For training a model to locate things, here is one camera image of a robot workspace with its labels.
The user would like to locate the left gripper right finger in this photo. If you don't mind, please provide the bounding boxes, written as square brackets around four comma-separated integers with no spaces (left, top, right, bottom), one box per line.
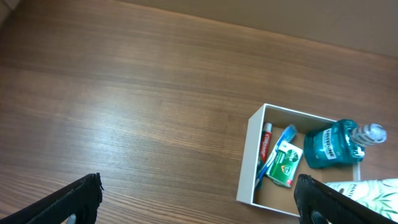
[294,174,395,224]

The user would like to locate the white cardboard box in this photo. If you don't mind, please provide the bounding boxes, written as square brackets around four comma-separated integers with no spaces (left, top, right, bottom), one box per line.
[236,103,361,217]

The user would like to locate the white lotion tube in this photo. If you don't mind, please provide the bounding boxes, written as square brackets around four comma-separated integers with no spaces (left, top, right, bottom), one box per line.
[326,179,397,222]

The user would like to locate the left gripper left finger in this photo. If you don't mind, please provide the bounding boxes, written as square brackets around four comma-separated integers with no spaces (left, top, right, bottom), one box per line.
[1,173,103,224]

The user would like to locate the blue mouthwash bottle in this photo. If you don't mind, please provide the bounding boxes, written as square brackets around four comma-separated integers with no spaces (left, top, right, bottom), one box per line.
[303,119,387,169]

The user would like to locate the red teal toothpaste tube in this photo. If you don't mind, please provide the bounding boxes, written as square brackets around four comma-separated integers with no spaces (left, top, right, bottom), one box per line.
[255,123,272,190]

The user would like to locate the green Dettol soap bar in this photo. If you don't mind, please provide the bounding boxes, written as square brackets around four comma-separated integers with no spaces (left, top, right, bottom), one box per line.
[266,141,303,188]

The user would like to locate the blue white toothbrush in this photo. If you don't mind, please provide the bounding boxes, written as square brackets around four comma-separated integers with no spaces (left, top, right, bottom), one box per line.
[264,124,297,176]

